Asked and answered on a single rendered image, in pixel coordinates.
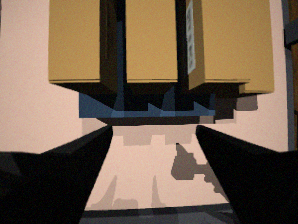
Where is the brown cardboard carton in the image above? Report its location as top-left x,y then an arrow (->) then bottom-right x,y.
215,0 -> 275,98
126,0 -> 177,95
178,0 -> 251,94
48,0 -> 117,95

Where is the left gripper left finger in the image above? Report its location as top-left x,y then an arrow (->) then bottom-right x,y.
0,125 -> 113,224

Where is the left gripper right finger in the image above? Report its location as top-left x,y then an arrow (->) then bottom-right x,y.
195,125 -> 298,224

